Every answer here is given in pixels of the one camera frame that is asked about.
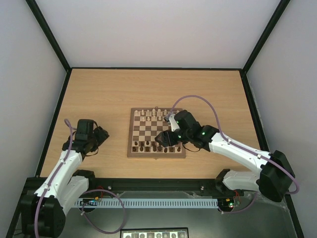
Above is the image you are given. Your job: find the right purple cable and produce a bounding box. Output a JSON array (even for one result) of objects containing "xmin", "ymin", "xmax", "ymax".
[{"xmin": 170, "ymin": 95, "xmax": 300, "ymax": 215}]

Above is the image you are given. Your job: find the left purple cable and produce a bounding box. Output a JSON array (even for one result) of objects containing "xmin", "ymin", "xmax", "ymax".
[{"xmin": 34, "ymin": 119, "xmax": 126, "ymax": 238}]

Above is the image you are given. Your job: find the purple cable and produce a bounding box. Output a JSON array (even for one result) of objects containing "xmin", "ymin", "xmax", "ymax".
[
  {"xmin": 34, "ymin": 119, "xmax": 126, "ymax": 238},
  {"xmin": 170, "ymin": 95, "xmax": 300, "ymax": 215}
]

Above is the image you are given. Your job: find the light pawns second row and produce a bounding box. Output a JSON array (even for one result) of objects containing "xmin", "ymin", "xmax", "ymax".
[{"xmin": 140, "ymin": 116, "xmax": 163, "ymax": 122}]

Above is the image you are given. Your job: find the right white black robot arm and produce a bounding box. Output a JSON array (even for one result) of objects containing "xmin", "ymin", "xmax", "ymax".
[{"xmin": 155, "ymin": 110, "xmax": 295, "ymax": 202}]

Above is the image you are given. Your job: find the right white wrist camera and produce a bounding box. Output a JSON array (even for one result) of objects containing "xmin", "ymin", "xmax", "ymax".
[{"xmin": 164, "ymin": 113, "xmax": 180, "ymax": 132}]

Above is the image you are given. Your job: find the dark chess pieces row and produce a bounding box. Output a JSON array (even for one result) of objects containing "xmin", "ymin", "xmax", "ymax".
[
  {"xmin": 131, "ymin": 146, "xmax": 183, "ymax": 154},
  {"xmin": 132, "ymin": 141, "xmax": 157, "ymax": 147}
]

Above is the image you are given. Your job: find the wooden chess board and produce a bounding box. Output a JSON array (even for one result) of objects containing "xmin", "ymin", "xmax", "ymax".
[{"xmin": 127, "ymin": 107, "xmax": 186, "ymax": 159}]

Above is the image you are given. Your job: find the light blue cable duct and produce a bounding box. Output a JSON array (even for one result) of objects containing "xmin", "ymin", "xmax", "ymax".
[{"xmin": 85, "ymin": 198, "xmax": 218, "ymax": 209}]

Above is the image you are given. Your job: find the dark chess pieces back row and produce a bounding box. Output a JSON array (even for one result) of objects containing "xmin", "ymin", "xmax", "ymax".
[{"xmin": 132, "ymin": 141, "xmax": 157, "ymax": 147}]

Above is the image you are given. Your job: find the controller board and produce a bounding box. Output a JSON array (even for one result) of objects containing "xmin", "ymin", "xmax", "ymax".
[
  {"xmin": 77, "ymin": 197, "xmax": 102, "ymax": 207},
  {"xmin": 220, "ymin": 197, "xmax": 241, "ymax": 208}
]

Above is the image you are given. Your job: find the dark chess pieces front row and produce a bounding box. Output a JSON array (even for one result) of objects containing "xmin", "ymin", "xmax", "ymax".
[{"xmin": 131, "ymin": 146, "xmax": 183, "ymax": 154}]

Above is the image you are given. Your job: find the right controller board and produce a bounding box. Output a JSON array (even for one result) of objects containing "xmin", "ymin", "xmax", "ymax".
[{"xmin": 220, "ymin": 197, "xmax": 241, "ymax": 208}]

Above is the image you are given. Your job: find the left controller board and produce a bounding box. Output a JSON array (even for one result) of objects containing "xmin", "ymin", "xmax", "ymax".
[{"xmin": 77, "ymin": 197, "xmax": 102, "ymax": 207}]

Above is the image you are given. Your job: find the printed reference sheet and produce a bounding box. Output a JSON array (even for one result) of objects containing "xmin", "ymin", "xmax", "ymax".
[{"xmin": 120, "ymin": 228, "xmax": 189, "ymax": 238}]

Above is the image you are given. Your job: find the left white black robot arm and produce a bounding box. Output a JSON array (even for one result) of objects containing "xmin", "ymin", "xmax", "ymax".
[{"xmin": 21, "ymin": 119, "xmax": 109, "ymax": 238}]

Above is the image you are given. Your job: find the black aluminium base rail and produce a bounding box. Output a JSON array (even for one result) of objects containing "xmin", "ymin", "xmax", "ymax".
[{"xmin": 26, "ymin": 177, "xmax": 288, "ymax": 196}]

